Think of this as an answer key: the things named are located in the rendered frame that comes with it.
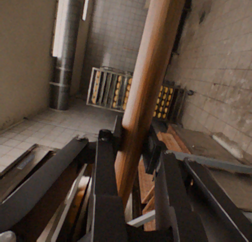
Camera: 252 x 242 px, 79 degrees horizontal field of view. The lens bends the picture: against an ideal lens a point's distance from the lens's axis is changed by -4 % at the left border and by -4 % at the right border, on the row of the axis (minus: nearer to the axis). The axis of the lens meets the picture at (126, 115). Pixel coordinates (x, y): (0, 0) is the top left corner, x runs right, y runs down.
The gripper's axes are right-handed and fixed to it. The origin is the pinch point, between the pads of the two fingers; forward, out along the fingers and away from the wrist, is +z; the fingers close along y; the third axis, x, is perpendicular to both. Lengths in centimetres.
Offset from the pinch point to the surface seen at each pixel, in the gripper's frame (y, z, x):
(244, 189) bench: 84, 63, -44
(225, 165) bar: 81, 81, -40
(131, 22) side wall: -22, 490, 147
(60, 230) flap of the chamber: -20, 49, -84
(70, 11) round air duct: -118, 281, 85
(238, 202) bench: 70, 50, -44
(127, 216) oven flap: 22, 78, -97
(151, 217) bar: 20, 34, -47
